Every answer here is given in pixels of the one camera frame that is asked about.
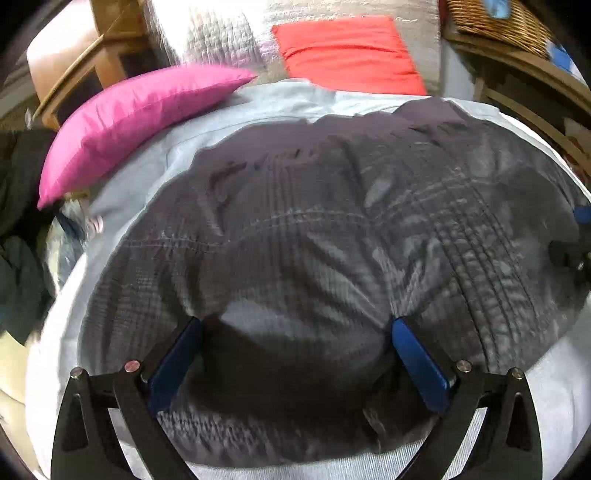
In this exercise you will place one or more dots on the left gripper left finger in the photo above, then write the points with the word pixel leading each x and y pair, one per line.
pixel 85 444

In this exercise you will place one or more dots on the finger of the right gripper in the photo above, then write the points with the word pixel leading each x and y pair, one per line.
pixel 574 255

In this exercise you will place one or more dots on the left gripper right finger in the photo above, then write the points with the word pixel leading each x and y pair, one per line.
pixel 508 445

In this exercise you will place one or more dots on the dark quilted zip jacket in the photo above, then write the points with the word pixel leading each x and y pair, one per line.
pixel 295 244

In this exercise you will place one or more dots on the grey bed sheet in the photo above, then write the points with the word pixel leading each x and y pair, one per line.
pixel 560 380

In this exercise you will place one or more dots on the wooden shelf table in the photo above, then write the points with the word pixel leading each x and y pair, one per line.
pixel 546 98

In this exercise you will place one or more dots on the black puffer jacket pile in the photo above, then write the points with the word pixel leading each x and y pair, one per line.
pixel 25 297

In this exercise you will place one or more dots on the wicker basket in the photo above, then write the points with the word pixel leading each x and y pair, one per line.
pixel 522 29

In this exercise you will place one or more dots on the light blue cloth bow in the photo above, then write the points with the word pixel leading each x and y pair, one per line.
pixel 498 9

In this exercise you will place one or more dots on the red cushion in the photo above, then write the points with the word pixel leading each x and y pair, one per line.
pixel 356 54

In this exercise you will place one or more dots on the pink pillow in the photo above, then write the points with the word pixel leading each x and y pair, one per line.
pixel 107 128

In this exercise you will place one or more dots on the wooden cabinet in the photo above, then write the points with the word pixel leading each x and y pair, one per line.
pixel 87 47

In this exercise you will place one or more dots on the silver foil insulation mat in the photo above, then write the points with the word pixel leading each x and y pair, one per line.
pixel 238 33

